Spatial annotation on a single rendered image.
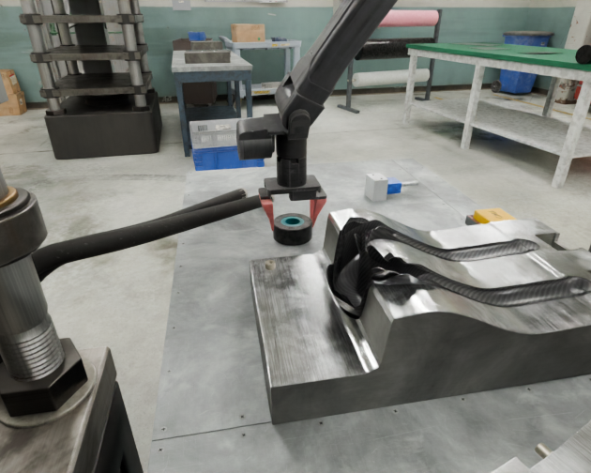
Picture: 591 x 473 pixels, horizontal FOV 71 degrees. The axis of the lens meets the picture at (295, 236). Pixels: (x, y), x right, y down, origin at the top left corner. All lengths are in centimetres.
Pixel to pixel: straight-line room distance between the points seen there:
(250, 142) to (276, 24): 627
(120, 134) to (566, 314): 408
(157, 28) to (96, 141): 284
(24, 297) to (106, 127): 387
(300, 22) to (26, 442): 678
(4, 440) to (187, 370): 21
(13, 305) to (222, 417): 25
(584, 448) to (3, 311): 56
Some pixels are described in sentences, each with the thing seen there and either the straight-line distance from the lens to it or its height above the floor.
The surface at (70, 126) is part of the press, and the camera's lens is 441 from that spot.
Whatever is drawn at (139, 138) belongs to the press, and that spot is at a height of 16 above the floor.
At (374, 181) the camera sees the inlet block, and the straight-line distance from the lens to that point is 102.
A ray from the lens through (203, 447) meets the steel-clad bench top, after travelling 50.
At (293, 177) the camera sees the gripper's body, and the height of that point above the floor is 94.
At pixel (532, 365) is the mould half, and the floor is 83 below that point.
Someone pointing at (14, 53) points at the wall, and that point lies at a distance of 718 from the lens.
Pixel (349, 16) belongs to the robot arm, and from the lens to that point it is 66.
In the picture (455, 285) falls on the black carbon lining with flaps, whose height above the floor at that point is 90.
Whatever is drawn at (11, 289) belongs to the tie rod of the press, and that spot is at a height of 95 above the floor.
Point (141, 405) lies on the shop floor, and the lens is 166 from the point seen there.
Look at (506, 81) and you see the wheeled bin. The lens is 829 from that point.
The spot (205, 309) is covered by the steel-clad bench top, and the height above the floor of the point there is 80.
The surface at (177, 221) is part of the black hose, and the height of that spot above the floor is 90.
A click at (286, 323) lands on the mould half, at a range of 53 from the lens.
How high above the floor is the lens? 120
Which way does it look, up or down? 28 degrees down
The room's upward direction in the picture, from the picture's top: straight up
